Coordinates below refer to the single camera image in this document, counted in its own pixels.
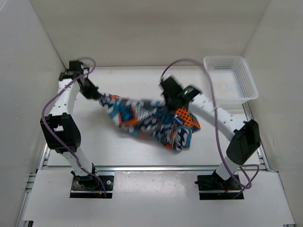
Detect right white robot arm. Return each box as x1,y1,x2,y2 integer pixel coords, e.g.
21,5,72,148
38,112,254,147
160,76,261,189

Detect left aluminium side rail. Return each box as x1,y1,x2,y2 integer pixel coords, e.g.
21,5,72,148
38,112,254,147
25,143,51,193

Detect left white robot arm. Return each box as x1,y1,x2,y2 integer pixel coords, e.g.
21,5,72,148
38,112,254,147
40,57,100,189

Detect colourful patterned shorts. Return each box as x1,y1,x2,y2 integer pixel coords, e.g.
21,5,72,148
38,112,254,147
99,93,201,151

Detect white perforated plastic basket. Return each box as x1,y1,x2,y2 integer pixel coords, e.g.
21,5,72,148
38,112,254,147
203,55,258,112

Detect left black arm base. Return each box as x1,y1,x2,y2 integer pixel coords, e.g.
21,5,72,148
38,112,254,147
70,171,114,199

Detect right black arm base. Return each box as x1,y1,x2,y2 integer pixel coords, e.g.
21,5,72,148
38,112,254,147
195,175,244,200

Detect aluminium side rail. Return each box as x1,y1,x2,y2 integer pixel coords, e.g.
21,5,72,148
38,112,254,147
242,102,272,172
25,143,51,193

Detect aluminium front rail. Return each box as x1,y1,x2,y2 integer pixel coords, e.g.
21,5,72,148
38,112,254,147
41,165,267,172

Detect right aluminium side rail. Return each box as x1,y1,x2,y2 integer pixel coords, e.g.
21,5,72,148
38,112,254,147
242,102,272,172

